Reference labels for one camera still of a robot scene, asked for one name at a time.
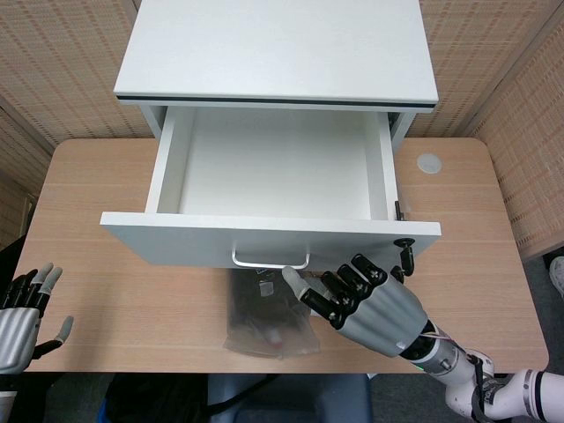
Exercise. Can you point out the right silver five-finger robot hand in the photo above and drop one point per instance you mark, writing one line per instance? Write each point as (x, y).
(383, 313)

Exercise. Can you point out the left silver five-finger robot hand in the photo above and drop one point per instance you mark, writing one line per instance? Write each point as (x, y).
(15, 330)

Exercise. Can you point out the white drawer with key lock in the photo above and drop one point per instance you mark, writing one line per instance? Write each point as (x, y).
(273, 176)

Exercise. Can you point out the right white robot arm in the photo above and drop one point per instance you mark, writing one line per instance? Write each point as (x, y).
(445, 361)

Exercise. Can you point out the white drawer cabinet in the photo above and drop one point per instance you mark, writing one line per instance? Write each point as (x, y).
(273, 44)

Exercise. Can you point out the frosted bag with black contents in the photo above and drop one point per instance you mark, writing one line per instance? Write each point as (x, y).
(260, 317)

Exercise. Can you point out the round grey table grommet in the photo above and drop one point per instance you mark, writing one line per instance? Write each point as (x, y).
(429, 163)

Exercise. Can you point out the white shoe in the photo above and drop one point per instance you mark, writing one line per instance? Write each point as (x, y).
(558, 275)

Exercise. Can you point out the woven bamboo partition screen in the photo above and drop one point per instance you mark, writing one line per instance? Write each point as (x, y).
(57, 66)
(506, 66)

